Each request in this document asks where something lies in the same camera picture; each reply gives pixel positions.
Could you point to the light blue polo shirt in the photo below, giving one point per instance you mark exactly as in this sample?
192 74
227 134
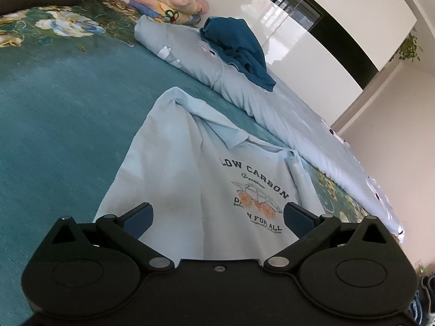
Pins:
190 183

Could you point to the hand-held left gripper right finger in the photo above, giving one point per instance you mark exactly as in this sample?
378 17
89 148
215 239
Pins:
300 222

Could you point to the teal floral bed blanket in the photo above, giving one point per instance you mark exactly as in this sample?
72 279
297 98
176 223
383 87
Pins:
68 108

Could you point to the dark blue garment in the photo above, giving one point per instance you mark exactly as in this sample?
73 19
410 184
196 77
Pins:
238 51

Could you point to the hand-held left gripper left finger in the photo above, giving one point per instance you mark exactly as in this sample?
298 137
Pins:
139 222

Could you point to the dark shoe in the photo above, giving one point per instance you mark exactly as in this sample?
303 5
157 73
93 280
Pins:
427 292

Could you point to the white glossy wardrobe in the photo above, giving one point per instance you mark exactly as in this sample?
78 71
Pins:
306 44

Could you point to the green potted plant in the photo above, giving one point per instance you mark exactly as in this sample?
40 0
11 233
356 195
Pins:
407 47

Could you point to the pale blue printed quilt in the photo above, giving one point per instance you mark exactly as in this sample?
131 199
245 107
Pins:
289 108

